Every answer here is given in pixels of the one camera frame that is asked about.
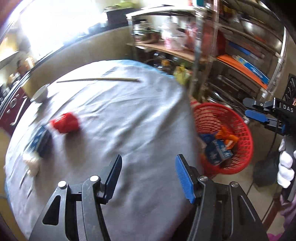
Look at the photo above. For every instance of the red plastic basket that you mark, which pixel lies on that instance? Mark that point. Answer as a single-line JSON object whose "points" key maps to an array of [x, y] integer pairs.
{"points": [[240, 129]]}

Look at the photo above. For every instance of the metal shelf rack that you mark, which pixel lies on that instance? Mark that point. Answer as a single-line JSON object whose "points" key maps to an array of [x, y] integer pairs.
{"points": [[198, 53]]}

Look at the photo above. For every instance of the black microwave oven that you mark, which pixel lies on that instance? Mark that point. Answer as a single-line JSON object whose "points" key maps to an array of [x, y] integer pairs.
{"points": [[118, 18]]}

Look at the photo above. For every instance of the blue white carton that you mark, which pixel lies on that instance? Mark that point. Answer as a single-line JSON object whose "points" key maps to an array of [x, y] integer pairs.
{"points": [[218, 151]]}

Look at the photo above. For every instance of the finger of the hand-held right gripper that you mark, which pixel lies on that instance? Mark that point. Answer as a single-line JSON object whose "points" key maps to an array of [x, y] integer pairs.
{"points": [[255, 115], [259, 104]]}

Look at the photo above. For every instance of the grey tablecloth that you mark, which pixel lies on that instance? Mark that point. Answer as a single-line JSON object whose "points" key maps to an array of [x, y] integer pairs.
{"points": [[129, 115]]}

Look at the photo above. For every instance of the orange plastic bag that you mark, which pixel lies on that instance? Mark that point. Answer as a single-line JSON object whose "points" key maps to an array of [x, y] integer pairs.
{"points": [[227, 136]]}

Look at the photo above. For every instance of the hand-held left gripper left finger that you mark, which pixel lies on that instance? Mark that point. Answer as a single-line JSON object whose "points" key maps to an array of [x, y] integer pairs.
{"points": [[113, 178]]}

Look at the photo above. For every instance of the green plastic basin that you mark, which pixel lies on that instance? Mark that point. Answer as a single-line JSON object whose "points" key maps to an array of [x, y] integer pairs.
{"points": [[122, 5]]}

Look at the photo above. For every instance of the pink red plastic bag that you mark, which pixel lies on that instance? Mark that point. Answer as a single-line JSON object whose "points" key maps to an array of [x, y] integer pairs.
{"points": [[192, 37]]}

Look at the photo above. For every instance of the orange flat board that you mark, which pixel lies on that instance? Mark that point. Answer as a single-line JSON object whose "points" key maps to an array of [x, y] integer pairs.
{"points": [[231, 60]]}

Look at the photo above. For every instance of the person's right forearm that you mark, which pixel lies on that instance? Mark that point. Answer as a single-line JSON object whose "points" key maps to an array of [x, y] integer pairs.
{"points": [[289, 208]]}

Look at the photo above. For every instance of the white ceramic bowl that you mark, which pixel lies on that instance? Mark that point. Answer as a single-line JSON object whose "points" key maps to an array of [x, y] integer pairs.
{"points": [[40, 93]]}

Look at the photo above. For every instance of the long wooden stick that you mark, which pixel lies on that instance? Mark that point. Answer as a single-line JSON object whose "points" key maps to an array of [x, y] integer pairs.
{"points": [[97, 79]]}

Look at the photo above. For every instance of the blue flat board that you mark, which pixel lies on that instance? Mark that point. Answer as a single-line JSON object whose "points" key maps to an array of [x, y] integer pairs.
{"points": [[256, 71]]}

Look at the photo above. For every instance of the kitchen window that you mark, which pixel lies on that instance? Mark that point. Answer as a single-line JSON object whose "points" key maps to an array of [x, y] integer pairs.
{"points": [[57, 23]]}

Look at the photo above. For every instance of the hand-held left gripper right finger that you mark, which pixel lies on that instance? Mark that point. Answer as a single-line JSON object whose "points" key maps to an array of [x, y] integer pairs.
{"points": [[185, 178]]}

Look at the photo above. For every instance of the person's right hand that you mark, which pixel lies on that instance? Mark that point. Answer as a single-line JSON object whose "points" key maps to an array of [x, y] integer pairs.
{"points": [[284, 166]]}

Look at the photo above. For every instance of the blue dotted carton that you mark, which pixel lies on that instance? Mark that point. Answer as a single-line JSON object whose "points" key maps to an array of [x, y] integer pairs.
{"points": [[39, 141]]}

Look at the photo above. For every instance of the white printed plastic bag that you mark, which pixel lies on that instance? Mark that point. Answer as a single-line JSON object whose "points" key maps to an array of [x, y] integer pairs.
{"points": [[172, 39]]}

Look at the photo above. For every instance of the dark red oven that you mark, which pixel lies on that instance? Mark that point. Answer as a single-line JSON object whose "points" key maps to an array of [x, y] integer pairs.
{"points": [[13, 109]]}

